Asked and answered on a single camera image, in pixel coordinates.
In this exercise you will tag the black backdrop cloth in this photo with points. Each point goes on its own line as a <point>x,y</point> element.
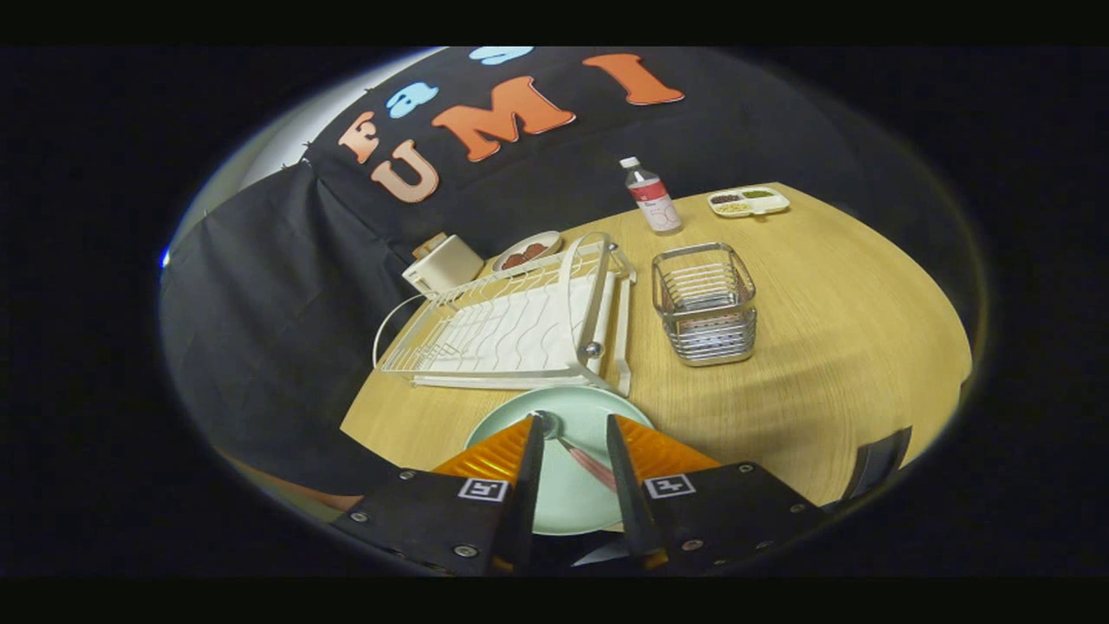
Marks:
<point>260,329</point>

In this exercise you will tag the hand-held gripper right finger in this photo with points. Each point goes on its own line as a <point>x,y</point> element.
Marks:
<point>628,494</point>

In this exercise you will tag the pale green plate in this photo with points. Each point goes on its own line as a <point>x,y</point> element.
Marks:
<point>572,503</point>

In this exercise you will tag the brown toast slice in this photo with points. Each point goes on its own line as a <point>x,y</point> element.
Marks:
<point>429,245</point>

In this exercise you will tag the red meat piece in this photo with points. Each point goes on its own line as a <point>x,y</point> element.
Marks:
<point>514,260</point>
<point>535,250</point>

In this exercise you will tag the clear plastic bottle red label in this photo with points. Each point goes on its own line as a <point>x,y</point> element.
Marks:
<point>658,204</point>

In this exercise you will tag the white toaster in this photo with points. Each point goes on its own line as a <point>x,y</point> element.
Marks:
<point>446,264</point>

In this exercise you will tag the white round plate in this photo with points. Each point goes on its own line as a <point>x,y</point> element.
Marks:
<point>546,239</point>

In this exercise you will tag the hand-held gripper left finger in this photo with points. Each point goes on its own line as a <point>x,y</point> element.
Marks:
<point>520,503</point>

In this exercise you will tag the white divided seasoning tray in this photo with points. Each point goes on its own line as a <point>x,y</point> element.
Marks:
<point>775,204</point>

